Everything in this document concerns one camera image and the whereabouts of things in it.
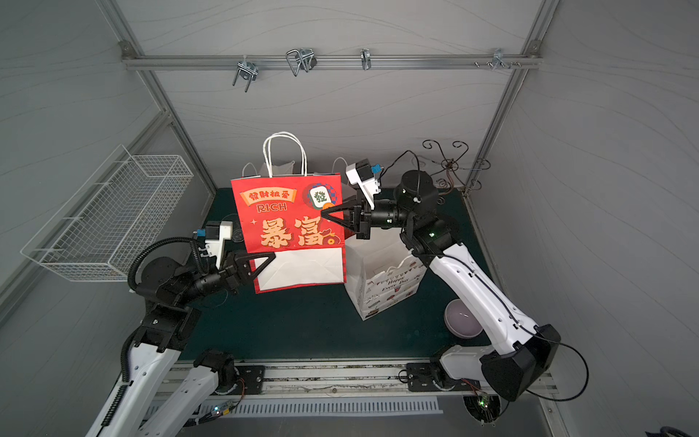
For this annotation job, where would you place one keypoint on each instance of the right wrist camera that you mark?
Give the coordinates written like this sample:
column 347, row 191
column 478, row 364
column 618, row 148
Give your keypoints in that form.
column 363, row 176

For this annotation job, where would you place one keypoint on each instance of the leftmost metal hook clamp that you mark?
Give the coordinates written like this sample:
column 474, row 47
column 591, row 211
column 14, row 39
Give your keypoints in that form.
column 247, row 73

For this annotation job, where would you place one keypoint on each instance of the metal hook clamp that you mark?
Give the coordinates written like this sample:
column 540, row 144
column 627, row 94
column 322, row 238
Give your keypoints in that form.
column 499, row 60
column 247, row 73
column 301, row 59
column 365, row 59

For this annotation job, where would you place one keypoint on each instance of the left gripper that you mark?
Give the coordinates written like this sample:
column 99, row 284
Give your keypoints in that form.
column 232, row 269

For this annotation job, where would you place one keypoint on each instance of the floral paper bag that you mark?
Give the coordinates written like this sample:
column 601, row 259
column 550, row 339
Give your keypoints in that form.
column 250, row 170

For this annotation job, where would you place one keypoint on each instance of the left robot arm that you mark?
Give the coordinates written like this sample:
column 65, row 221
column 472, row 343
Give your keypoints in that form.
column 171, row 275

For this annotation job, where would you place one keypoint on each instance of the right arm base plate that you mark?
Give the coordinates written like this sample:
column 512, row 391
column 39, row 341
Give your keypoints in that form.
column 422, row 377

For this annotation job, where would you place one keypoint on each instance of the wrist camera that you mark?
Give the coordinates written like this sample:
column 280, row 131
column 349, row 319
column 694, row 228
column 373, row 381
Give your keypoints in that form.
column 215, row 234
column 363, row 176

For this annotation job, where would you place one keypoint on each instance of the pink bowl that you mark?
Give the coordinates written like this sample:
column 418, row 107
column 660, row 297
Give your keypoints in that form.
column 460, row 321

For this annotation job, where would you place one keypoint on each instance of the white paper bag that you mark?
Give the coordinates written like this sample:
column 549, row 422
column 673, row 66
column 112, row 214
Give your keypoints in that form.
column 381, row 272

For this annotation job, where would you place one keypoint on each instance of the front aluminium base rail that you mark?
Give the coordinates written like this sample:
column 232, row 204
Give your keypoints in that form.
column 321, row 378

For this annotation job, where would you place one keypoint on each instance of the white vent grille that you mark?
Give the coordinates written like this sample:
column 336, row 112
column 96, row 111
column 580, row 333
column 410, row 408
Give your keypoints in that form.
column 337, row 407

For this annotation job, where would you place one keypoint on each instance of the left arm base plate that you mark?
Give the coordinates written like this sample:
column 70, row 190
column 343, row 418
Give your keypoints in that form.
column 250, row 379

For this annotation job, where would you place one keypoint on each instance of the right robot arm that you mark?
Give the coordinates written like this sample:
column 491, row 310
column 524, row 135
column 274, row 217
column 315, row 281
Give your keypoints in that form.
column 521, row 349

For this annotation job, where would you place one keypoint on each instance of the white wire basket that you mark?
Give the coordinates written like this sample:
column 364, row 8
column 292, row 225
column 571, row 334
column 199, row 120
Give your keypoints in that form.
column 120, row 209

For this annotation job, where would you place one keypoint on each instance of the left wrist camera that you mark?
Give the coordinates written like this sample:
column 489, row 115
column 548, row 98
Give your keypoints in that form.
column 215, row 234

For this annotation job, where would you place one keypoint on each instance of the scrolled metal glass rack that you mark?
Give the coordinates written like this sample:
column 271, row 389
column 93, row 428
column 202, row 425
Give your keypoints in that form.
column 446, row 178

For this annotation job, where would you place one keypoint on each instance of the red paper bag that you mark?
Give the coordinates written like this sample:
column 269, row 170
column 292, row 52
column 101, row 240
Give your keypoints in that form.
column 282, row 215
column 337, row 167

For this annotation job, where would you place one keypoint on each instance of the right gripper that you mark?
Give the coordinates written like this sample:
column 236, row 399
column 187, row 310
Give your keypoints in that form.
column 362, row 219

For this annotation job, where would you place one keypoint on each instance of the rightmost metal hook clamp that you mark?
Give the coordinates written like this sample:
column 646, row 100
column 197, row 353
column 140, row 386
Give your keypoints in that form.
column 499, row 60

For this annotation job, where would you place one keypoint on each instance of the horizontal aluminium rail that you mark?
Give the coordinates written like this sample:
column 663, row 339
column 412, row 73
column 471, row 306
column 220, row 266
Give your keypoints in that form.
column 325, row 62

